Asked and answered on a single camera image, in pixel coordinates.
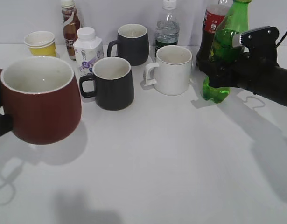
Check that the white ceramic mug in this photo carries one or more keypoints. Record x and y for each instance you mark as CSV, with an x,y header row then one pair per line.
x,y
171,71

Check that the clear water bottle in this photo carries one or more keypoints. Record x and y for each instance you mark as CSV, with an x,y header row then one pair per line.
x,y
167,27

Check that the brown tea bottle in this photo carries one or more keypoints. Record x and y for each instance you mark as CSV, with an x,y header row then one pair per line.
x,y
71,24

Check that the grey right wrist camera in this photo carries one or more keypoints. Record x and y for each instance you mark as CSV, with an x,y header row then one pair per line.
x,y
256,37

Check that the black mug front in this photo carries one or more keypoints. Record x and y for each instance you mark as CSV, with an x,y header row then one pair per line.
x,y
111,84

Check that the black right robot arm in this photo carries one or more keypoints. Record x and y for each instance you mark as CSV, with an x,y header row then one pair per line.
x,y
272,85

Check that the green plastic soda bottle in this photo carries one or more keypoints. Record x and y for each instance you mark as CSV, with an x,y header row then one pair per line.
x,y
236,21

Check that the yellow paper cup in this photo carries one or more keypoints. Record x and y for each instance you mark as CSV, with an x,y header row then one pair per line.
x,y
41,43

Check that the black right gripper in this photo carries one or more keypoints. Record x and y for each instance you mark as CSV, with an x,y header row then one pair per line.
x,y
247,70

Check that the white milk drink bottle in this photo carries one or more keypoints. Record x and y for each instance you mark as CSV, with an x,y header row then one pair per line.
x,y
88,49

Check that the dark grey mug rear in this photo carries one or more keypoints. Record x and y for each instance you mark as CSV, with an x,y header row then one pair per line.
x,y
132,44

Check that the dark red ceramic mug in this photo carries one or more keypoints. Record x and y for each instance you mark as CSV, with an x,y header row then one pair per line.
x,y
41,95

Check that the cola bottle red label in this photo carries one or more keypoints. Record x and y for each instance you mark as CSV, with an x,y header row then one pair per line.
x,y
215,12

